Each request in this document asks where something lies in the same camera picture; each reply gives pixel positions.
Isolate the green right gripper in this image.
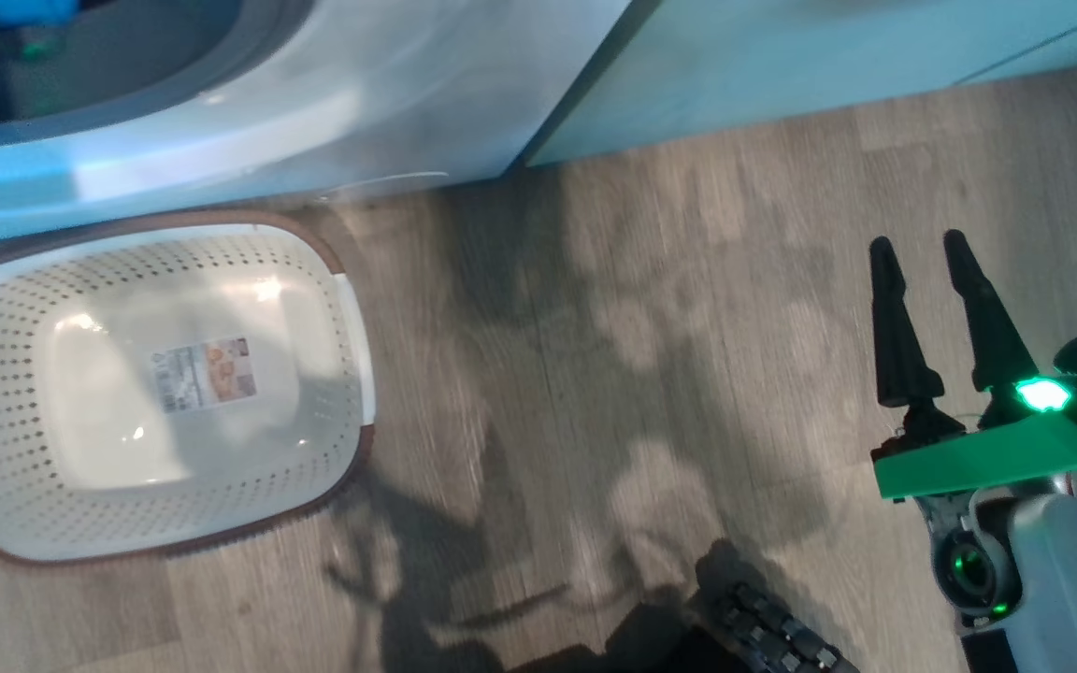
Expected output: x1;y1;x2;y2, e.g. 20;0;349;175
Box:
868;229;1077;503

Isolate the cream garment with blue patch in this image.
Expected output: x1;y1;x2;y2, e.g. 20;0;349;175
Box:
0;0;81;35

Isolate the wide pale green cabinet door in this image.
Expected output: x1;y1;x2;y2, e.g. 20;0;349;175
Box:
527;0;1077;167

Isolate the white front-load washing machine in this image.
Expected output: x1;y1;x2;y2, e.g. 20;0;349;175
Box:
0;0;635;251

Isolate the grey rubber door gasket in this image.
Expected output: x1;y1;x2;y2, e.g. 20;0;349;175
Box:
0;0;315;132

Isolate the printed basket label sticker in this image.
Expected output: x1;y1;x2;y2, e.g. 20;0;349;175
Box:
150;337;258;415

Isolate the white perforated brown-rimmed laundry basket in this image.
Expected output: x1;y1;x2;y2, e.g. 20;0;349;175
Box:
0;209;379;567

